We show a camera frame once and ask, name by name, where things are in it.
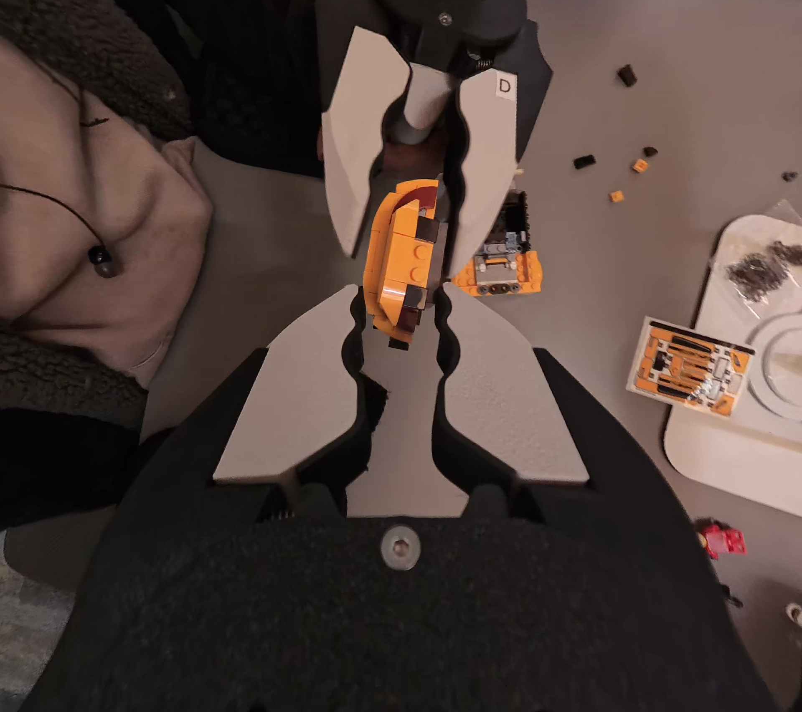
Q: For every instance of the black lego wrench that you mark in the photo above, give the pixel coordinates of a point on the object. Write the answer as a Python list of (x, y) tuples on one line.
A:
[(732, 597)]

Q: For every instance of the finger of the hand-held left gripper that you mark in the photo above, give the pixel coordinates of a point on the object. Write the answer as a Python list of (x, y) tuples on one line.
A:
[(357, 129), (492, 161)]

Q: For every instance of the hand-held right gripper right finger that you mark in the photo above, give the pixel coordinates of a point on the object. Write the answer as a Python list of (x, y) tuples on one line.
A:
[(507, 411)]

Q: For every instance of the orange black lego car chassis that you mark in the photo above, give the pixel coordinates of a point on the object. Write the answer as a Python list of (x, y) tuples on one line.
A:
[(501, 273)]

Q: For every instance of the person's left forearm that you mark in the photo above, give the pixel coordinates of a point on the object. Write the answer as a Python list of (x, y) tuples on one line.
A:
[(250, 35)]

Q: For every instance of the orange black lego assembly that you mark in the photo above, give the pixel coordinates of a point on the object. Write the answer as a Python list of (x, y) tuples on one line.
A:
[(401, 261)]

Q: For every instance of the white lego helmet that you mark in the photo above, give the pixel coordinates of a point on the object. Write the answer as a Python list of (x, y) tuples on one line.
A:
[(794, 613)]

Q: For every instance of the red lego minifigure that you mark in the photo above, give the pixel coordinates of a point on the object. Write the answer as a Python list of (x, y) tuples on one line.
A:
[(724, 540)]

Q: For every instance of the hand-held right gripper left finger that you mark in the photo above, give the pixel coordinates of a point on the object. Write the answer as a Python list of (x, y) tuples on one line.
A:
[(294, 405)]

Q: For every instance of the clear bag of screws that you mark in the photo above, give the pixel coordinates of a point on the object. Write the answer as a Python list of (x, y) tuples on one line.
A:
[(758, 273)]

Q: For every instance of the person's beige shirt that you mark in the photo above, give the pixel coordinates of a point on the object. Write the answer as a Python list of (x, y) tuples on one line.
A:
[(94, 211)]

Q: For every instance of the orange sticker sheet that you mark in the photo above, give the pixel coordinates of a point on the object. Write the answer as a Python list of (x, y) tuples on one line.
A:
[(689, 367)]

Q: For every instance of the white book stand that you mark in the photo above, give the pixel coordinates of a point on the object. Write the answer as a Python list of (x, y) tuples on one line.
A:
[(739, 449)]

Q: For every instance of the chunky black lego piece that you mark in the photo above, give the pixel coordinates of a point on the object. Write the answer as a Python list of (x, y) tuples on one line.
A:
[(626, 75)]

